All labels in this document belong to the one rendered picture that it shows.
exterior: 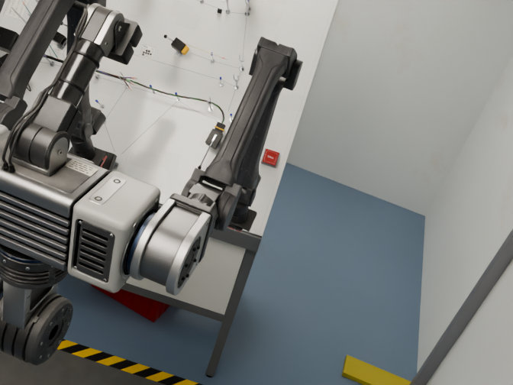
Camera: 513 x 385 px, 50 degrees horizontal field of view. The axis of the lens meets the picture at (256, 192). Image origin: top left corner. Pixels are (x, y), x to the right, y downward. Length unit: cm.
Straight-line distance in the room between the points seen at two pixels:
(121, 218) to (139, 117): 124
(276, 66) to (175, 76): 97
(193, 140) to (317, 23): 64
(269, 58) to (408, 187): 313
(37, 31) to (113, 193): 51
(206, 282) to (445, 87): 231
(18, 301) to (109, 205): 31
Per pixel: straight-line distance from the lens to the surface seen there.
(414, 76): 391
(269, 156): 200
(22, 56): 130
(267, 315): 297
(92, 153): 173
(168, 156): 205
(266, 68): 118
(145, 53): 216
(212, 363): 257
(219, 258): 215
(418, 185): 422
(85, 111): 158
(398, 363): 309
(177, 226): 93
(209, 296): 229
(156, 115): 208
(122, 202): 91
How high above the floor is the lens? 208
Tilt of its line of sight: 33 degrees down
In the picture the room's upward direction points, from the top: 18 degrees clockwise
